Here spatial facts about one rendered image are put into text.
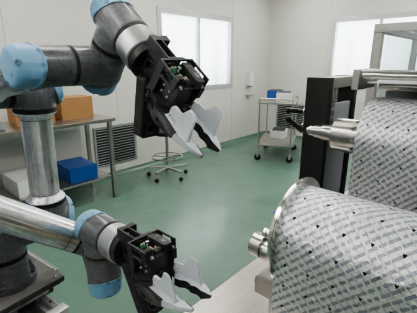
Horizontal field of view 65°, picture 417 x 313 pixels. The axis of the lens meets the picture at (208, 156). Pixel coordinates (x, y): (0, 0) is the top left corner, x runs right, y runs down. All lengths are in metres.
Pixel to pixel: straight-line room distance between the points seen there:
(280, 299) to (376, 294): 0.12
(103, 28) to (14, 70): 0.17
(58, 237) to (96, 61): 0.43
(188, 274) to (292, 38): 6.29
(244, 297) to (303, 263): 0.51
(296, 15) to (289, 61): 0.80
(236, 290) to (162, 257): 0.35
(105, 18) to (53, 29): 3.44
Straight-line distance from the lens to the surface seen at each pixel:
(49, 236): 0.87
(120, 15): 0.64
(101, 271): 0.79
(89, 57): 0.68
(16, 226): 0.86
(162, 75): 0.54
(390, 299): 0.39
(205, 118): 0.56
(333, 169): 0.82
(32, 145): 1.08
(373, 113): 0.61
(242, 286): 0.94
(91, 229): 0.74
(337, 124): 0.66
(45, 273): 1.23
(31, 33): 4.00
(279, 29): 6.88
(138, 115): 0.61
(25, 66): 0.63
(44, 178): 1.11
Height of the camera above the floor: 1.47
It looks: 16 degrees down
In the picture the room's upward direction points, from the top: straight up
